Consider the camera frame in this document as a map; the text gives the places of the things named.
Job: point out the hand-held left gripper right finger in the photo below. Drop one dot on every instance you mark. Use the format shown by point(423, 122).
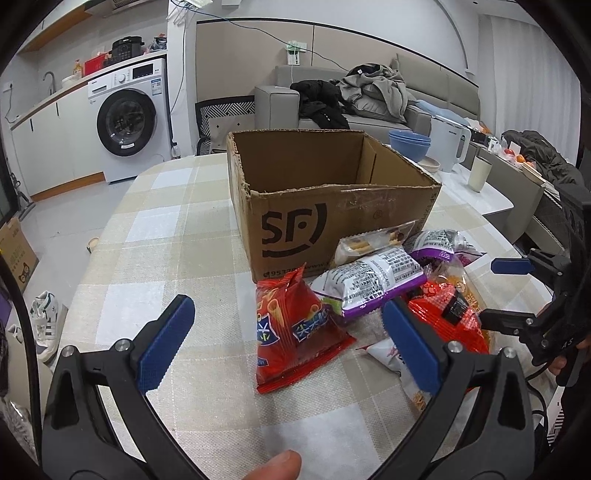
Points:
point(411, 346)

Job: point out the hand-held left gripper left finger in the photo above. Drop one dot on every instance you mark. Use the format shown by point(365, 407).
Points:
point(168, 341)

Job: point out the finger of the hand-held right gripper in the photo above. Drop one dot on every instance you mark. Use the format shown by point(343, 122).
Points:
point(503, 319)
point(508, 266)

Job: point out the red black-striped snack packet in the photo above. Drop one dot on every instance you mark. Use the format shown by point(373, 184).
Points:
point(434, 318)

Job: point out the orange stick snack bag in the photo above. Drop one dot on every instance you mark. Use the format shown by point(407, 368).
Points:
point(455, 277)

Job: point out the purple and silver snack bag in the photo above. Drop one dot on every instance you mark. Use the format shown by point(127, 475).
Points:
point(441, 242)
point(369, 281)

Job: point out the large red snack bag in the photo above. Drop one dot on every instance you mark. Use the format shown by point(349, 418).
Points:
point(295, 332)

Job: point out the brown cardboard box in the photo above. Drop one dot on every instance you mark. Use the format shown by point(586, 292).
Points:
point(300, 221)

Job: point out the person's right hand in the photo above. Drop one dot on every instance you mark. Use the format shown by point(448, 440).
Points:
point(557, 365)

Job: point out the person's left hand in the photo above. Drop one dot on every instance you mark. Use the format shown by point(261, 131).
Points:
point(277, 466)

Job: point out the white snack packet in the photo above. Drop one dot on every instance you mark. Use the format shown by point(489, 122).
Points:
point(385, 353)

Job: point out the dark olive jacket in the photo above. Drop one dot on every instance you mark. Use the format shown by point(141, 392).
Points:
point(540, 152)

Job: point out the beige cup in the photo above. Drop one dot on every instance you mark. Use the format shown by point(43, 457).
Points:
point(479, 175)

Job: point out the clear biscuit packet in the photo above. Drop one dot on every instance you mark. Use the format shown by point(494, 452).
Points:
point(364, 247)

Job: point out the beige checked tablecloth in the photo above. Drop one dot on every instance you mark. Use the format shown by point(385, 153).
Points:
point(184, 230)

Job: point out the beige slipper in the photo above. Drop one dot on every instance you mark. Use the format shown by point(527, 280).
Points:
point(93, 245)

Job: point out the white and green sneaker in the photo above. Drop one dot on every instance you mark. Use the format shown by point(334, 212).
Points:
point(46, 327)

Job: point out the white electric kettle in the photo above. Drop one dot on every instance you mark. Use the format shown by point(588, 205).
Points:
point(448, 143)

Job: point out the blue bowl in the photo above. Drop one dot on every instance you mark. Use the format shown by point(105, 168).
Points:
point(408, 134)
point(411, 152)

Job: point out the light blue cloth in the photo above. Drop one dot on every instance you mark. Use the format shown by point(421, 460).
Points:
point(436, 111)

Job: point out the printed cardboard box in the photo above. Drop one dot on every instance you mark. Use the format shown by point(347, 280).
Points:
point(16, 258)

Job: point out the white washing machine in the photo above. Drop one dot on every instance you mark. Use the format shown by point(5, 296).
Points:
point(138, 159)

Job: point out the grey clothes pile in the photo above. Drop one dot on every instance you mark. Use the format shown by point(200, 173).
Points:
point(378, 92)

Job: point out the white kitchen counter cabinet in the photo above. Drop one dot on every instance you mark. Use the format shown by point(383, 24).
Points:
point(55, 147)

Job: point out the chair with patterned cushion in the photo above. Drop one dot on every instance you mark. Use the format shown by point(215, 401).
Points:
point(226, 115)

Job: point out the black jacket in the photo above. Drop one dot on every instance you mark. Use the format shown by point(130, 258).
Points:
point(318, 101)

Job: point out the grey sofa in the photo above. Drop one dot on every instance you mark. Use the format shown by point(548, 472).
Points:
point(277, 110)

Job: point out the red storage box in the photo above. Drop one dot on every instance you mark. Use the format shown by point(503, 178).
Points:
point(96, 67)

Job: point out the kitchen faucet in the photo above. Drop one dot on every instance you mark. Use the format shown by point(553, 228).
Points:
point(51, 81)

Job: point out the yellow bottle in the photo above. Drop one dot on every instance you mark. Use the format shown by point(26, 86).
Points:
point(77, 70)

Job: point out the black pressure cooker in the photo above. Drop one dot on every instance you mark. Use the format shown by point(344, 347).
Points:
point(127, 50)

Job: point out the white power strip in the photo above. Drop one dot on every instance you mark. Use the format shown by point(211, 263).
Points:
point(294, 53)

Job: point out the white router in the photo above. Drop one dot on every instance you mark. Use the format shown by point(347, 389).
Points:
point(187, 5)

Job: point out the white wall cabinet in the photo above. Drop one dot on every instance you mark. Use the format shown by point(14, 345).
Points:
point(55, 23)

